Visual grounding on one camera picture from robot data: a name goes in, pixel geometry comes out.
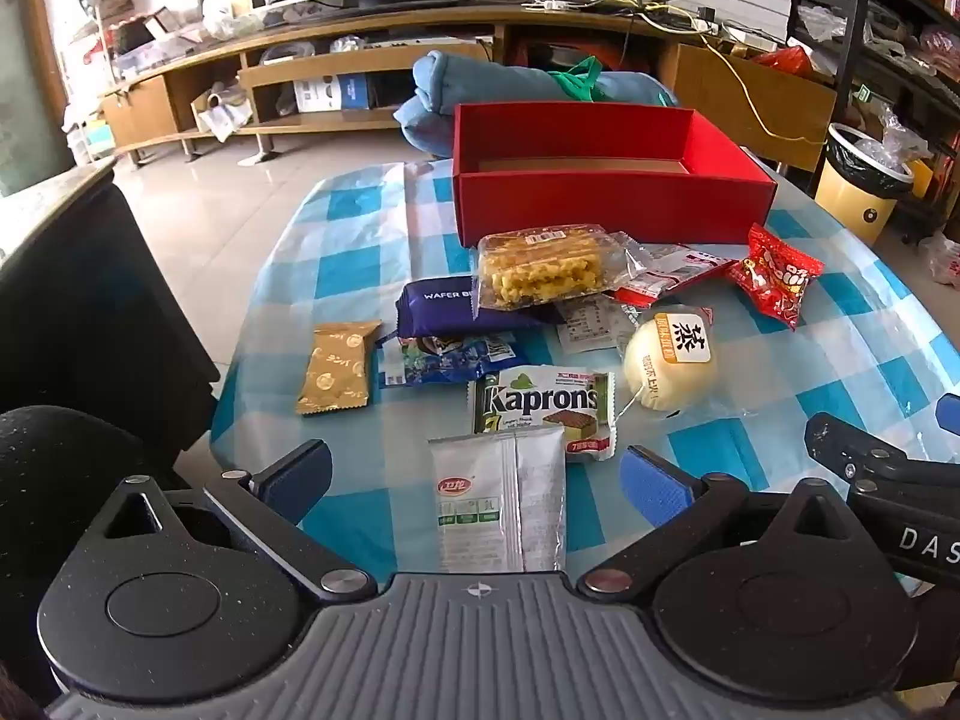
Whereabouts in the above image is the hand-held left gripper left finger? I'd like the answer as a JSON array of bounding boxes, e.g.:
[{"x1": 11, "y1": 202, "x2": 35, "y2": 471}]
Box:
[{"x1": 96, "y1": 439, "x2": 380, "y2": 605}]

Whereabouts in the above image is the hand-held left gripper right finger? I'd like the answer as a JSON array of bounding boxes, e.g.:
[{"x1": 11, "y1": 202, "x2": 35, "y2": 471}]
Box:
[{"x1": 576, "y1": 444, "x2": 878, "y2": 605}]

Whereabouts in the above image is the gold foil snack packet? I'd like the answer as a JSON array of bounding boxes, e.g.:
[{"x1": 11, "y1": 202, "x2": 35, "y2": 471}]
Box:
[{"x1": 295, "y1": 319, "x2": 382, "y2": 416}]

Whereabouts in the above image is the round white bun packet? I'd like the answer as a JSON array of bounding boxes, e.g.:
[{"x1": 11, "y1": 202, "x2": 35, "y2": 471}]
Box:
[{"x1": 616, "y1": 304, "x2": 722, "y2": 419}]

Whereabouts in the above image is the green and white wafer packet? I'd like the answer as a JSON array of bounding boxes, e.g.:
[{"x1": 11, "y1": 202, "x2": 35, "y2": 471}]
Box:
[{"x1": 469, "y1": 365, "x2": 617, "y2": 464}]

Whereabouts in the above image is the white and grey snack packet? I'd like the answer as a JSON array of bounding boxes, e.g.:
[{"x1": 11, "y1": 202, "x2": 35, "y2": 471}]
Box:
[{"x1": 427, "y1": 422, "x2": 567, "y2": 575}]

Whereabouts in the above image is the red snack packet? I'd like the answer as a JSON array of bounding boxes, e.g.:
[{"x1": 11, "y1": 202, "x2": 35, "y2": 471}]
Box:
[{"x1": 725, "y1": 223, "x2": 826, "y2": 331}]

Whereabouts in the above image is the clear packet of yellow crisps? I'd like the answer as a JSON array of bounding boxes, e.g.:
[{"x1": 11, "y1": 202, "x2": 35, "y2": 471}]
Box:
[{"x1": 477, "y1": 223, "x2": 653, "y2": 312}]

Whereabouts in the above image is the red cardboard box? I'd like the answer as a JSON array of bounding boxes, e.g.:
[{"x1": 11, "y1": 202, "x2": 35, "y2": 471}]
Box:
[{"x1": 452, "y1": 103, "x2": 777, "y2": 247}]

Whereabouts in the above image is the white plastic bag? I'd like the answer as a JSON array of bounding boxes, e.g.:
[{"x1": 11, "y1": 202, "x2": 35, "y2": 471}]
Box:
[{"x1": 919, "y1": 231, "x2": 960, "y2": 286}]

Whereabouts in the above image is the clear packet with paper label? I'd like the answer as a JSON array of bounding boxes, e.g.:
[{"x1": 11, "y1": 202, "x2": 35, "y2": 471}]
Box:
[{"x1": 555, "y1": 296, "x2": 646, "y2": 355}]

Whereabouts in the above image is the blue candy packet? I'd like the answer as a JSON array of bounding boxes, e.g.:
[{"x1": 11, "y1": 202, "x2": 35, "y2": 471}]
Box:
[{"x1": 377, "y1": 331, "x2": 520, "y2": 389}]

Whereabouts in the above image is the red and white flat packet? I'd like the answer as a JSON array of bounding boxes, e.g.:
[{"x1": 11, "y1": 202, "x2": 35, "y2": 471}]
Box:
[{"x1": 607, "y1": 242, "x2": 740, "y2": 308}]

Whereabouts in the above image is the dark blue wafer packet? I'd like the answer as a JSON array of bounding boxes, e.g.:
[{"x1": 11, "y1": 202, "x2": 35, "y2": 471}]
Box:
[{"x1": 395, "y1": 279, "x2": 563, "y2": 338}]

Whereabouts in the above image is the blue checkered tablecloth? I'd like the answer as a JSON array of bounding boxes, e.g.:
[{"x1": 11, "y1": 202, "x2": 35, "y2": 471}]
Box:
[{"x1": 210, "y1": 157, "x2": 960, "y2": 593}]

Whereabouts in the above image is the yellow trash bin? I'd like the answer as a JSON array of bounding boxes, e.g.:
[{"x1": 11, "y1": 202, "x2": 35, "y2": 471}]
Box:
[{"x1": 814, "y1": 122, "x2": 916, "y2": 245}]

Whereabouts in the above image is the black chair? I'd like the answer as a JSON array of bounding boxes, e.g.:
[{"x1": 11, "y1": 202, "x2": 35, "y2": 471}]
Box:
[{"x1": 0, "y1": 157, "x2": 222, "y2": 466}]

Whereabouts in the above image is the open box with papers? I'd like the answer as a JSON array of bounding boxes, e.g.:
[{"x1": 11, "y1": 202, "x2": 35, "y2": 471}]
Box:
[{"x1": 191, "y1": 86, "x2": 254, "y2": 143}]

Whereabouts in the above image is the white and blue carton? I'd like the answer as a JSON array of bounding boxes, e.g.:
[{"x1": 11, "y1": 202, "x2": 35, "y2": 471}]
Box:
[{"x1": 292, "y1": 73, "x2": 368, "y2": 113}]

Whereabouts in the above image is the red plastic bag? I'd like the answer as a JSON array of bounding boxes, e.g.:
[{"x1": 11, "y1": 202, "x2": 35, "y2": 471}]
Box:
[{"x1": 754, "y1": 45, "x2": 815, "y2": 80}]

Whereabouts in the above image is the black shelf rack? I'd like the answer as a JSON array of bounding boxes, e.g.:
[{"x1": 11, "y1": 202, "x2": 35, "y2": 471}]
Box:
[{"x1": 787, "y1": 0, "x2": 960, "y2": 241}]

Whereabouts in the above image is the blue cushion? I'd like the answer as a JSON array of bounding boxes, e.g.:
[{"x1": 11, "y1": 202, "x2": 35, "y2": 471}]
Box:
[{"x1": 394, "y1": 50, "x2": 680, "y2": 162}]

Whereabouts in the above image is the wooden television stand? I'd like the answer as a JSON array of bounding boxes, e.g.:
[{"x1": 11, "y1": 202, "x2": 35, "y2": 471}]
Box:
[{"x1": 101, "y1": 4, "x2": 837, "y2": 166}]

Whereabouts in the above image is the yellow cable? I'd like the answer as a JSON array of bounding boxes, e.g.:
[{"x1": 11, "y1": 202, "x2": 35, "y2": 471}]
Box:
[{"x1": 585, "y1": 0, "x2": 826, "y2": 145}]

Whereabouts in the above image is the green bag strap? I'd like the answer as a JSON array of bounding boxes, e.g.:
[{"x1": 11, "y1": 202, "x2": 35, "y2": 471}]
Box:
[{"x1": 547, "y1": 56, "x2": 623, "y2": 102}]

